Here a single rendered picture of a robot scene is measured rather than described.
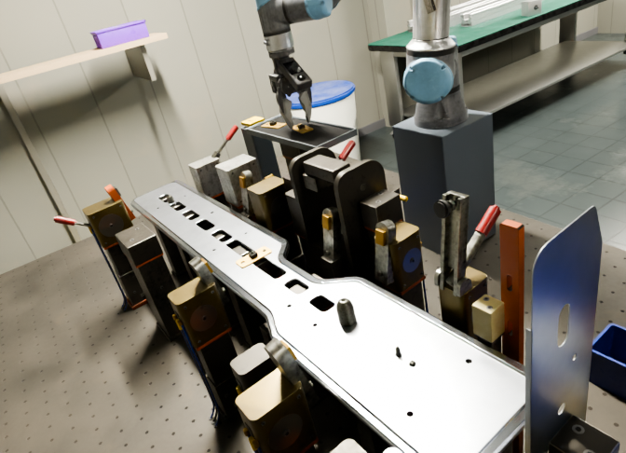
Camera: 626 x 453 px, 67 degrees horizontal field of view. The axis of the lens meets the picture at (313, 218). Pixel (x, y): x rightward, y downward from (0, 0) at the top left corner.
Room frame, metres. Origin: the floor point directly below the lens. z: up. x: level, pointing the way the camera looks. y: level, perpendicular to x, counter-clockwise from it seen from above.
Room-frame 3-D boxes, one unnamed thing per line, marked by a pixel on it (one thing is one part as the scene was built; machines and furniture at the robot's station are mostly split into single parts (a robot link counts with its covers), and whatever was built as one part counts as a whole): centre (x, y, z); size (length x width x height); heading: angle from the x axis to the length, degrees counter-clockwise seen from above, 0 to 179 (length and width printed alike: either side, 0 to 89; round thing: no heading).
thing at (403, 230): (0.82, -0.17, 0.88); 0.11 x 0.07 x 0.37; 121
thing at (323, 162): (0.98, -0.07, 0.94); 0.18 x 0.13 x 0.49; 31
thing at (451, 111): (1.31, -0.43, 1.15); 0.15 x 0.15 x 0.10
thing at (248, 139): (1.55, 0.12, 0.92); 0.08 x 0.08 x 0.44; 31
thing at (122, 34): (3.22, 0.89, 1.42); 0.30 x 0.21 x 0.10; 117
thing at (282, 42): (1.35, -0.02, 1.40); 0.08 x 0.08 x 0.05
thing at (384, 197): (0.88, -0.14, 0.91); 0.07 x 0.05 x 0.42; 121
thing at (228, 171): (1.34, 0.17, 0.90); 0.13 x 0.08 x 0.41; 121
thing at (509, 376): (0.98, 0.17, 1.00); 1.38 x 0.22 x 0.02; 31
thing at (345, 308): (0.67, -0.02, 1.02); 0.03 x 0.03 x 0.07
